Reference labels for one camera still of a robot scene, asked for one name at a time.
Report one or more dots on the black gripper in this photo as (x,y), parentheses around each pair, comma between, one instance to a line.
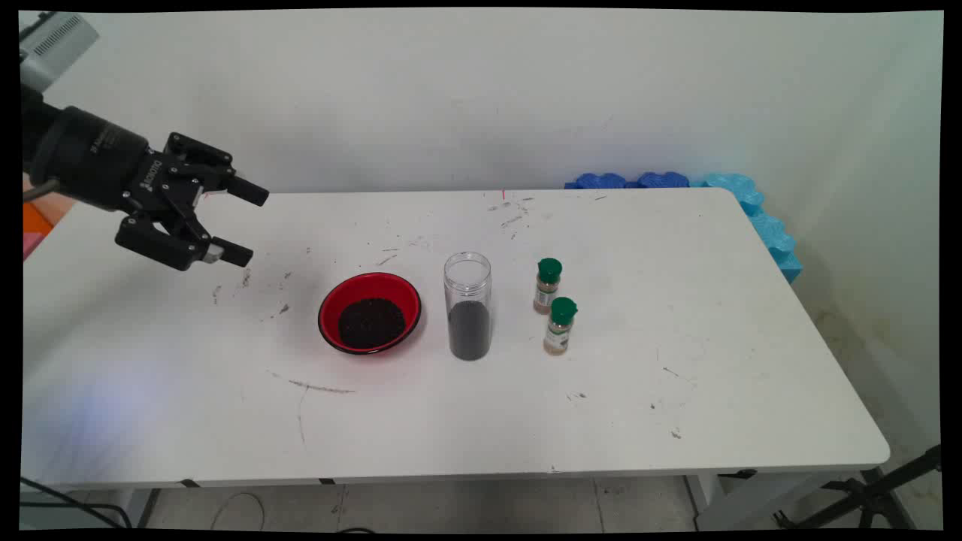
(90,161)

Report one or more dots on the clear plastic jar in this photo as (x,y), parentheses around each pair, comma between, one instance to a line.
(467,285)

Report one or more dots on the black seeds heap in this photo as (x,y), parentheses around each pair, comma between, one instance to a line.
(372,323)
(470,330)

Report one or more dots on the beige board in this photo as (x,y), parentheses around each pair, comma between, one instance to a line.
(56,210)

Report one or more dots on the orange block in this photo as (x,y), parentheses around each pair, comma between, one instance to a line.
(34,222)

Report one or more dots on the pink block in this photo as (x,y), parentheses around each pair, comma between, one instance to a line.
(31,246)

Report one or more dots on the red bowl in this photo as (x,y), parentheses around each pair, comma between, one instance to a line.
(376,285)

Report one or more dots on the green cap spice bottle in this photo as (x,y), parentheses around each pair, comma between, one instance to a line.
(546,289)
(560,330)

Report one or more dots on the light blue foam mat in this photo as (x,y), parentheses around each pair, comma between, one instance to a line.
(759,218)

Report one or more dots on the white table leg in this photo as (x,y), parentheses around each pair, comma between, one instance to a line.
(751,500)

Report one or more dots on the black tripod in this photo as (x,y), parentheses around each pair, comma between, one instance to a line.
(872,492)

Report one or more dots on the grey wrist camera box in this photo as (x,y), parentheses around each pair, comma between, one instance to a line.
(56,41)

